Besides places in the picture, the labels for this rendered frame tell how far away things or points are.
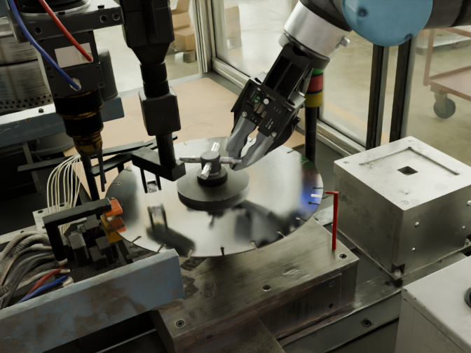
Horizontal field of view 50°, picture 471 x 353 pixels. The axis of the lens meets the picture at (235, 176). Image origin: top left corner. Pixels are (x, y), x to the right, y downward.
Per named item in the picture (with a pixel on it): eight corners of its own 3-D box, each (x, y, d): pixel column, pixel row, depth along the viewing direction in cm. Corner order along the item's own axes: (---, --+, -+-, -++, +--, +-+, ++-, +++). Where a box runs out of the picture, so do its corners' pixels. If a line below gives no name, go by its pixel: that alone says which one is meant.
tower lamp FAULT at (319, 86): (314, 81, 98) (314, 66, 96) (327, 88, 94) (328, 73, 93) (294, 86, 96) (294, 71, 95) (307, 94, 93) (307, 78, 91)
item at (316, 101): (314, 97, 99) (314, 82, 98) (327, 104, 96) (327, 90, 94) (294, 102, 98) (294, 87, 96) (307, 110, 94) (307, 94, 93)
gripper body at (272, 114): (225, 114, 66) (272, 33, 61) (245, 101, 74) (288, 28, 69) (273, 147, 66) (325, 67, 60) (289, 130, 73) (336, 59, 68)
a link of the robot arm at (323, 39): (305, -2, 67) (358, 32, 66) (288, 29, 69) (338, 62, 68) (293, 0, 60) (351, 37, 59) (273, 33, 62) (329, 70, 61)
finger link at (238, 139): (204, 167, 72) (234, 114, 68) (219, 155, 77) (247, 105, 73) (221, 179, 72) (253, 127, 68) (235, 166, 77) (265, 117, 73)
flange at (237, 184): (218, 215, 71) (216, 199, 69) (162, 192, 77) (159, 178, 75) (263, 179, 78) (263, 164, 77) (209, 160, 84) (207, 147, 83)
